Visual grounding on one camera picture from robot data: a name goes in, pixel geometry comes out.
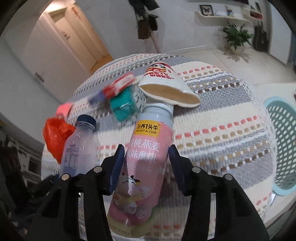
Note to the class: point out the black coat on rack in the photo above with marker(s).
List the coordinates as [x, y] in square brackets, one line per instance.
[140, 5]

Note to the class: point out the teal tissue pack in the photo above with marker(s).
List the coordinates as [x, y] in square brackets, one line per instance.
[128, 104]

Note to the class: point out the striped woven cloth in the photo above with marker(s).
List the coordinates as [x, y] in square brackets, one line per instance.
[228, 133]

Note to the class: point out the white red panda paper cup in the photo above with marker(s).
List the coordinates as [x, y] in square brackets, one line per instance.
[161, 82]

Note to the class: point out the clear blue-capped bottle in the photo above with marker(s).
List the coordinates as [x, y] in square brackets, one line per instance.
[80, 149]

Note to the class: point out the red plastic bag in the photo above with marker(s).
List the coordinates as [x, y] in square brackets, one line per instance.
[55, 132]

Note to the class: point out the pink sponge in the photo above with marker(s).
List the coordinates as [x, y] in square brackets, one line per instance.
[63, 110]

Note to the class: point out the black acoustic guitar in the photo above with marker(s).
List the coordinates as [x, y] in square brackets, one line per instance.
[260, 41]

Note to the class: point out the beige door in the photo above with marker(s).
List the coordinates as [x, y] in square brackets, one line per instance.
[79, 34]

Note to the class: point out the white and red wall cubby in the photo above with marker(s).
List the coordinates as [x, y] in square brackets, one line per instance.
[251, 14]

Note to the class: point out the light blue plastic basket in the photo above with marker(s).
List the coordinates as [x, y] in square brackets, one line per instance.
[282, 116]

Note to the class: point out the brown hanging bag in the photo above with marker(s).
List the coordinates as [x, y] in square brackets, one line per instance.
[146, 24]

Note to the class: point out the red blue snack package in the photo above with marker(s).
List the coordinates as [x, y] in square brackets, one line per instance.
[113, 89]

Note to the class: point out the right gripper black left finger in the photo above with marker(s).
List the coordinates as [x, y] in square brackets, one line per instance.
[58, 216]

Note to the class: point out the white curved wall shelf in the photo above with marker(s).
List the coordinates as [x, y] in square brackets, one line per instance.
[221, 20]

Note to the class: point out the white refrigerator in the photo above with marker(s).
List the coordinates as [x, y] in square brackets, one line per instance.
[280, 36]

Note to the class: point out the pink yogurt bottle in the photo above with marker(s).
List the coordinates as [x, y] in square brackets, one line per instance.
[136, 197]

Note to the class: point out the framed butterfly picture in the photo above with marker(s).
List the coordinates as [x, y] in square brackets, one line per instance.
[206, 10]

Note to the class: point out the green potted plant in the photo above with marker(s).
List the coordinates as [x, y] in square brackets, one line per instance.
[236, 37]

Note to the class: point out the pink coat rack stand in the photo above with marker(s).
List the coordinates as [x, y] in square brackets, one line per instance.
[155, 41]

